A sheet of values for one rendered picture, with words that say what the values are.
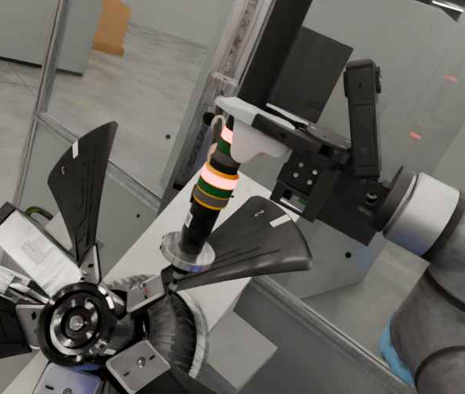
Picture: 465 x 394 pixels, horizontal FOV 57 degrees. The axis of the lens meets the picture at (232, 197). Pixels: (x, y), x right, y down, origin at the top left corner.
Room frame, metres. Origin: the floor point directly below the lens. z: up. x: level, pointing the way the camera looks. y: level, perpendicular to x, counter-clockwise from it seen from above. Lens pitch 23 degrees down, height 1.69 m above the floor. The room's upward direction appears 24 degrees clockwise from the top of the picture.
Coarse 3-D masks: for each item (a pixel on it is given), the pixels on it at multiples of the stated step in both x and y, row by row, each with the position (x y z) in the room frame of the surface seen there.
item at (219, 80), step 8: (216, 72) 1.11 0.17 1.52; (224, 72) 1.12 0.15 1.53; (216, 80) 1.03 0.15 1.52; (224, 80) 1.05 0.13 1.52; (232, 80) 1.10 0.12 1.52; (208, 88) 1.03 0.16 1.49; (216, 88) 1.03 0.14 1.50; (224, 88) 1.03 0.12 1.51; (232, 88) 1.04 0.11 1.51; (208, 96) 1.03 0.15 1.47; (224, 96) 1.03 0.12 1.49; (232, 96) 1.04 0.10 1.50; (208, 104) 1.03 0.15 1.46; (224, 112) 1.04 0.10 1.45
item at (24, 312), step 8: (16, 312) 0.50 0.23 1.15; (24, 312) 0.50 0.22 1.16; (32, 312) 0.50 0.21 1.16; (40, 312) 0.50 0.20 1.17; (24, 320) 0.50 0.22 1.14; (32, 320) 0.50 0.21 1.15; (24, 328) 0.50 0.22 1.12; (32, 328) 0.50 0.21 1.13; (32, 336) 0.50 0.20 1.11; (32, 344) 0.50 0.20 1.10
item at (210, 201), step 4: (196, 184) 0.46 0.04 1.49; (196, 188) 0.45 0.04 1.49; (196, 192) 0.45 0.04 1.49; (200, 192) 0.45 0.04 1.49; (196, 196) 0.45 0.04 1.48; (200, 196) 0.45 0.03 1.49; (204, 196) 0.44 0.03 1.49; (208, 196) 0.44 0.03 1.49; (200, 200) 0.45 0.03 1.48; (204, 200) 0.44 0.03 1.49; (208, 200) 0.44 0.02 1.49; (212, 200) 0.44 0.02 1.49; (216, 200) 0.45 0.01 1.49; (220, 200) 0.45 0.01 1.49; (224, 200) 0.45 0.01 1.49; (228, 200) 0.46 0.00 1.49; (208, 204) 0.44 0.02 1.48; (212, 204) 0.44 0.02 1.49; (216, 204) 0.45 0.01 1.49; (220, 204) 0.45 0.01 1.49; (224, 204) 0.45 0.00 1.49
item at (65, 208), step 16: (96, 128) 0.72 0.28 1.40; (112, 128) 0.70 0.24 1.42; (80, 144) 0.72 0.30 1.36; (96, 144) 0.69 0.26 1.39; (112, 144) 0.67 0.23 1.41; (64, 160) 0.73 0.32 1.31; (80, 160) 0.70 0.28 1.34; (96, 160) 0.67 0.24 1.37; (48, 176) 0.75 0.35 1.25; (64, 176) 0.71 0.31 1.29; (80, 176) 0.67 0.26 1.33; (96, 176) 0.64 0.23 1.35; (64, 192) 0.70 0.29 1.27; (80, 192) 0.65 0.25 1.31; (96, 192) 0.62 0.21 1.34; (64, 208) 0.68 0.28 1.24; (80, 208) 0.63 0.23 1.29; (96, 208) 0.60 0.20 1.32; (80, 224) 0.62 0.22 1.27; (96, 224) 0.58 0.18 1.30; (80, 240) 0.60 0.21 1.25; (80, 256) 0.59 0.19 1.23
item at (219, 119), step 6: (222, 96) 0.93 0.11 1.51; (222, 114) 0.79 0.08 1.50; (216, 120) 0.76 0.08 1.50; (222, 120) 0.76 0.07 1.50; (216, 126) 0.71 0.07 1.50; (222, 126) 0.76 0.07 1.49; (216, 132) 0.67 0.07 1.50; (216, 138) 0.63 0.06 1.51; (216, 144) 0.60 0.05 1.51; (210, 150) 0.59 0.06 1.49
